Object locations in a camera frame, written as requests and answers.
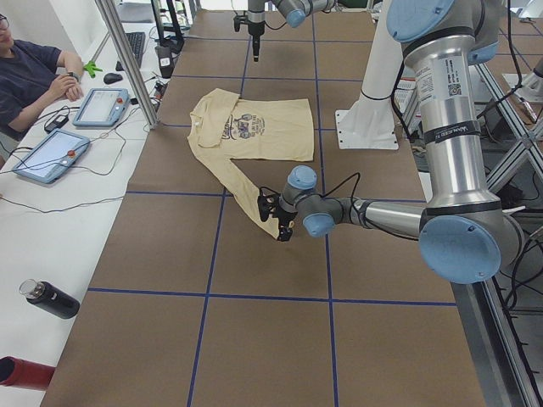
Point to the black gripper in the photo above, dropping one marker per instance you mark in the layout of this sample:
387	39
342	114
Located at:
283	219
256	39

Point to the cream long-sleeve printed shirt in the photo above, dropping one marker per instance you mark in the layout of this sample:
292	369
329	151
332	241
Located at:
226	127

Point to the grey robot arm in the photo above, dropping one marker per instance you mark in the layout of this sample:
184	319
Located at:
463	233
294	12

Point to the black keyboard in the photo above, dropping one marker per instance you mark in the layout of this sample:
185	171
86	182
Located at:
136	41

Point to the black computer mouse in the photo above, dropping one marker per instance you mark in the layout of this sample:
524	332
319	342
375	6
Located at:
112	78

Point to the far blue teach pendant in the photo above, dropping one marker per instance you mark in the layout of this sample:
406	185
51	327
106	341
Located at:
102	108

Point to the blue teach pendant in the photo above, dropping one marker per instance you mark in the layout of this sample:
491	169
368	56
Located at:
102	108
52	157

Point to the near blue teach pendant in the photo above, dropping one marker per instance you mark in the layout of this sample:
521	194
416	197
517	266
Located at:
52	157

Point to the seated person dark shirt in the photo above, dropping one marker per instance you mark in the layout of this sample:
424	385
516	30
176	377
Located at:
33	77

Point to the black water bottle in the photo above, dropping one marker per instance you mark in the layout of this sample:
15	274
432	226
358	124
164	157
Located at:
49	298

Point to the red cylinder bottle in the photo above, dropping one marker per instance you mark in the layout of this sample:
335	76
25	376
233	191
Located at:
25	374

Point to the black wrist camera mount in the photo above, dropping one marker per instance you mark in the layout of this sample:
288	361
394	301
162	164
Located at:
267	202
239	20

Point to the aluminium frame post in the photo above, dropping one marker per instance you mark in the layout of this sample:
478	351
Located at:
115	28

